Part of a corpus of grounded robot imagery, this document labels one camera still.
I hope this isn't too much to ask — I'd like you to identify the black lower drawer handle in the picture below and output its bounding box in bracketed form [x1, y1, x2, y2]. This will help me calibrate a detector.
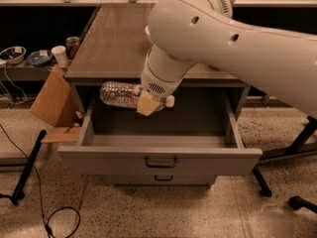
[155, 176, 173, 181]

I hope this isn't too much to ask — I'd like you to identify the black floor cable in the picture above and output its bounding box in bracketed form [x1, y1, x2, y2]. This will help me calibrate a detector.
[0, 122, 82, 238]

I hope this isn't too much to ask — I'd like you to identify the black caster foot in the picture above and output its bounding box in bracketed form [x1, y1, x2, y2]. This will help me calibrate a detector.
[288, 196, 317, 213]

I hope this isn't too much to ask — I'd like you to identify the black stand leg left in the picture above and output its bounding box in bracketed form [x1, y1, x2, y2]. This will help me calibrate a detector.
[11, 130, 47, 205]

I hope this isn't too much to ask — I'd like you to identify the blue bowl right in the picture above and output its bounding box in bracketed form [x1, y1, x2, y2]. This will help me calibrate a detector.
[27, 50, 53, 67]

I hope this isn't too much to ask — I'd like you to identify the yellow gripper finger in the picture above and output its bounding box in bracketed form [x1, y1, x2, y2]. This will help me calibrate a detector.
[137, 90, 161, 116]

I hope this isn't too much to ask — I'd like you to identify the grey drawer cabinet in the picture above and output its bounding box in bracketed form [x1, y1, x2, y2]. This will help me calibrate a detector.
[66, 4, 249, 185]

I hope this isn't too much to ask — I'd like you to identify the glass jar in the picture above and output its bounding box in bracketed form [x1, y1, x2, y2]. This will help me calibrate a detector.
[65, 37, 80, 59]

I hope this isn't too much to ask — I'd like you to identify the white cable left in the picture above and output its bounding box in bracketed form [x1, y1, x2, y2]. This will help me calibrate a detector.
[0, 62, 29, 107]

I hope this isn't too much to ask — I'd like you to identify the black drawer handle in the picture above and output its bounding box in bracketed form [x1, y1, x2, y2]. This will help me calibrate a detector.
[145, 158, 177, 169]
[155, 176, 173, 181]

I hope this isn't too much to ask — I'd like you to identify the black stand frame right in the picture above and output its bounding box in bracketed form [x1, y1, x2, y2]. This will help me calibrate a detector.
[253, 116, 317, 197]

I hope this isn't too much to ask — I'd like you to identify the brown cardboard box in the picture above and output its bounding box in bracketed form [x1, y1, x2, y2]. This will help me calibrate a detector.
[30, 65, 82, 143]

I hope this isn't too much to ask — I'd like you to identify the black top drawer handle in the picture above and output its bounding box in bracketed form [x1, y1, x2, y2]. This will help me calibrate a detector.
[145, 158, 177, 169]

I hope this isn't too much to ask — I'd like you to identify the blue bowl left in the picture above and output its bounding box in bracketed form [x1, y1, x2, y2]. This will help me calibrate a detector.
[0, 46, 26, 65]

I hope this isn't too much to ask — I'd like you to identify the open grey top drawer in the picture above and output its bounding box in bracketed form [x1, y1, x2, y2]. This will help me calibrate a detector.
[58, 87, 263, 179]

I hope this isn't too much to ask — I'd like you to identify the white paper cup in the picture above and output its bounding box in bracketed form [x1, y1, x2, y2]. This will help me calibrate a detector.
[52, 46, 68, 67]

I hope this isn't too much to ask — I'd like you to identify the blue bowl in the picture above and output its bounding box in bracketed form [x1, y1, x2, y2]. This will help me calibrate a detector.
[0, 46, 26, 65]
[27, 50, 53, 67]

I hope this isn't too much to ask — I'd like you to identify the grey side shelf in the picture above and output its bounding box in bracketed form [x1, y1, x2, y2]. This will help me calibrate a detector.
[0, 60, 57, 81]

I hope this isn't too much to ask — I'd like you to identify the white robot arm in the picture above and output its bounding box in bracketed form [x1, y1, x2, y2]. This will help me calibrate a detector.
[141, 0, 317, 118]

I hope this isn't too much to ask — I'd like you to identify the clear plastic water bottle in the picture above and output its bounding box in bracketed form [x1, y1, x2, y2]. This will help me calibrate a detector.
[100, 81, 174, 111]

